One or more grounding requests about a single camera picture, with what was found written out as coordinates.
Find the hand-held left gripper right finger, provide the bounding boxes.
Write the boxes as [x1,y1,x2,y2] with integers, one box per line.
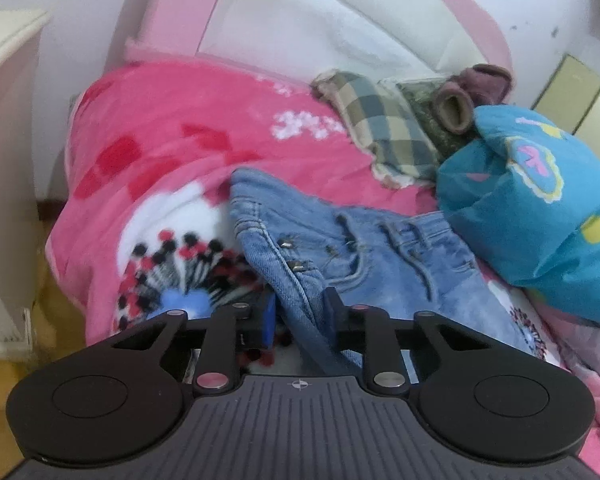
[322,287,482,397]

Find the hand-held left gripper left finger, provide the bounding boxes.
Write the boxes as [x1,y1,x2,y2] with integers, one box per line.
[110,299,277,397]

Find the blue jeans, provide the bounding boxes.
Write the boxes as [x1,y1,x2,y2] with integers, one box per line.
[228,167,546,376]

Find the plaid pillow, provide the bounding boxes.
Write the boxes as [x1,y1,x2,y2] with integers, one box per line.
[312,70,443,191]

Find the pink floral blanket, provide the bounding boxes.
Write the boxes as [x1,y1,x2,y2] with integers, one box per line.
[45,57,571,376]

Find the pink grey teal quilt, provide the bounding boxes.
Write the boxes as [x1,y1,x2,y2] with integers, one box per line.
[437,105,600,480]

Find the green camouflage cloth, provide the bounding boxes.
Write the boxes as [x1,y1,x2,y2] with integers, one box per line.
[395,77,481,161]

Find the pink white headboard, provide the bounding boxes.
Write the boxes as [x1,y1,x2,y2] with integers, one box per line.
[125,0,513,88]

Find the white cabinet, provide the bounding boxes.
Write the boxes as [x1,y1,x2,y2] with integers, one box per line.
[0,9,51,361]

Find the pale yellow wall panel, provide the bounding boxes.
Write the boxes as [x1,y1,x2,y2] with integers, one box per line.
[530,55,600,171]

